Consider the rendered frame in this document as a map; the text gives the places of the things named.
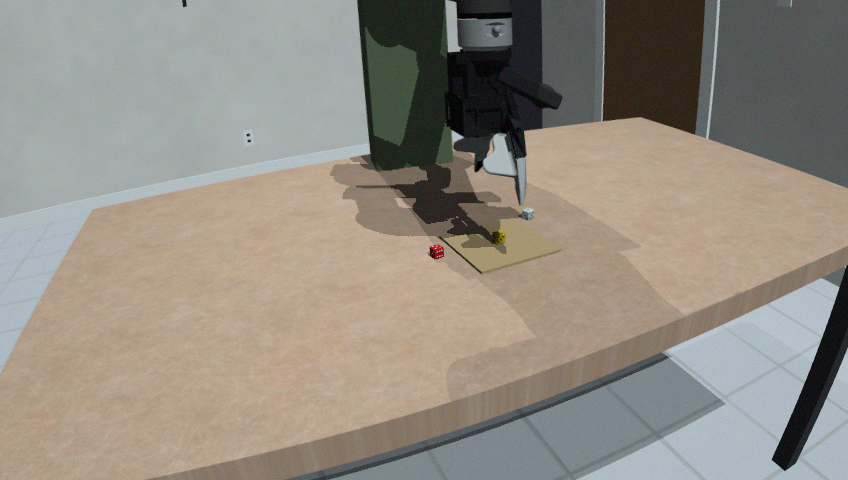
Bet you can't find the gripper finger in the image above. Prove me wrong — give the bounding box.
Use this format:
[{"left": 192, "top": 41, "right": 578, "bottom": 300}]
[
  {"left": 453, "top": 133, "right": 495, "bottom": 172},
  {"left": 482, "top": 106, "right": 527, "bottom": 205}
]

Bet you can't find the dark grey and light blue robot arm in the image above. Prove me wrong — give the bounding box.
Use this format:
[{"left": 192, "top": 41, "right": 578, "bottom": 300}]
[{"left": 449, "top": 0, "right": 562, "bottom": 110}]

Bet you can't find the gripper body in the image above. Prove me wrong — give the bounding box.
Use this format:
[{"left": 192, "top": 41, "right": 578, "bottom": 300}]
[{"left": 445, "top": 48, "right": 517, "bottom": 138}]

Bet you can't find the beige flat mat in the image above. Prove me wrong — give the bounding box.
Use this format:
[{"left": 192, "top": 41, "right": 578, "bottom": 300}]
[{"left": 439, "top": 218, "right": 561, "bottom": 274}]

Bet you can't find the red die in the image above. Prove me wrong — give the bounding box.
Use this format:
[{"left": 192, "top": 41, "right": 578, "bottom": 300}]
[{"left": 430, "top": 244, "right": 444, "bottom": 259}]

